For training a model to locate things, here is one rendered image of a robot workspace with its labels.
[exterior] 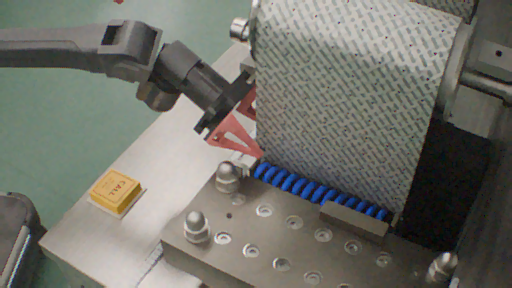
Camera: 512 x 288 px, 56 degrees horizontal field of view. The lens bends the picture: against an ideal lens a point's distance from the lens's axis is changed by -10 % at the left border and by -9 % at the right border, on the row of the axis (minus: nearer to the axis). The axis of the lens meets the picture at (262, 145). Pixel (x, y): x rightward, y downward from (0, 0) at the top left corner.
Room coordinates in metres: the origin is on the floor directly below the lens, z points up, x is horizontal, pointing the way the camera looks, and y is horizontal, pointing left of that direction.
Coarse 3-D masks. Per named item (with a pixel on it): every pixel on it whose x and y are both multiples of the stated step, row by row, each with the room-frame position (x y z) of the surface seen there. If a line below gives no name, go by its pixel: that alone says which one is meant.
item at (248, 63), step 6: (246, 30) 0.67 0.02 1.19; (246, 36) 0.66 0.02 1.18; (246, 42) 0.66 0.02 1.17; (246, 60) 0.66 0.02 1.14; (252, 60) 0.66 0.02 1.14; (240, 66) 0.65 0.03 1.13; (246, 66) 0.65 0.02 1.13; (252, 66) 0.64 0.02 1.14; (240, 72) 0.65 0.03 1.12; (252, 72) 0.64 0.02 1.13; (252, 78) 0.64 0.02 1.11; (252, 156) 0.67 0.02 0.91; (246, 162) 0.66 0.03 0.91; (252, 162) 0.66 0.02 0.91; (246, 168) 0.65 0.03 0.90
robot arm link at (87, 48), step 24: (96, 24) 0.64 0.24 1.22; (120, 24) 0.63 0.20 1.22; (144, 24) 0.64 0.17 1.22; (0, 48) 0.61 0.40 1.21; (24, 48) 0.61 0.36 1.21; (48, 48) 0.60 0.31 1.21; (72, 48) 0.60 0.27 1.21; (96, 48) 0.59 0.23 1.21; (120, 48) 0.59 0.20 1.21; (144, 48) 0.61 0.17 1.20; (96, 72) 0.60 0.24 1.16
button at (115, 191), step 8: (112, 168) 0.63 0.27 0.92; (104, 176) 0.61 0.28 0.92; (112, 176) 0.61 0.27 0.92; (120, 176) 0.61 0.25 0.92; (128, 176) 0.61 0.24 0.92; (96, 184) 0.59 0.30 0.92; (104, 184) 0.59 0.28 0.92; (112, 184) 0.59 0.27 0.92; (120, 184) 0.59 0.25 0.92; (128, 184) 0.59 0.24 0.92; (136, 184) 0.59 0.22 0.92; (88, 192) 0.57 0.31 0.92; (96, 192) 0.57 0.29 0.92; (104, 192) 0.57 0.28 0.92; (112, 192) 0.57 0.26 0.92; (120, 192) 0.57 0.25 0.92; (128, 192) 0.57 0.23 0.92; (136, 192) 0.59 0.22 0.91; (96, 200) 0.56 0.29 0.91; (104, 200) 0.55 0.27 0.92; (112, 200) 0.55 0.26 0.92; (120, 200) 0.55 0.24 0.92; (128, 200) 0.57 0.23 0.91; (112, 208) 0.54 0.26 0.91; (120, 208) 0.55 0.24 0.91
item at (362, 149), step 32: (256, 64) 0.56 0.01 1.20; (256, 96) 0.56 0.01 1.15; (288, 96) 0.53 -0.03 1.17; (320, 96) 0.51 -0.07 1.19; (352, 96) 0.49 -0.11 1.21; (256, 128) 0.56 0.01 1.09; (288, 128) 0.53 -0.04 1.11; (320, 128) 0.51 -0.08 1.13; (352, 128) 0.49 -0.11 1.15; (384, 128) 0.47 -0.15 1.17; (416, 128) 0.45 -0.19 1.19; (288, 160) 0.53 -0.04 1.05; (320, 160) 0.51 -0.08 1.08; (352, 160) 0.48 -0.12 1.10; (384, 160) 0.46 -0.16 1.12; (416, 160) 0.44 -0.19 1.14; (352, 192) 0.48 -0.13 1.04; (384, 192) 0.46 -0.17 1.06
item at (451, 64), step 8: (464, 24) 0.51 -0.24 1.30; (464, 32) 0.49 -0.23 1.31; (456, 40) 0.48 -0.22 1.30; (464, 40) 0.48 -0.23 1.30; (456, 48) 0.47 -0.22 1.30; (448, 56) 0.46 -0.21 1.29; (456, 56) 0.46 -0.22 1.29; (448, 64) 0.46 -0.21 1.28; (456, 64) 0.45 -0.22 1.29; (448, 72) 0.45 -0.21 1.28; (448, 80) 0.45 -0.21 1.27; (440, 88) 0.45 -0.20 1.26; (448, 88) 0.44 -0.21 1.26; (440, 96) 0.45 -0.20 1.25; (440, 104) 0.45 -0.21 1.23; (440, 112) 0.46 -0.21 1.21
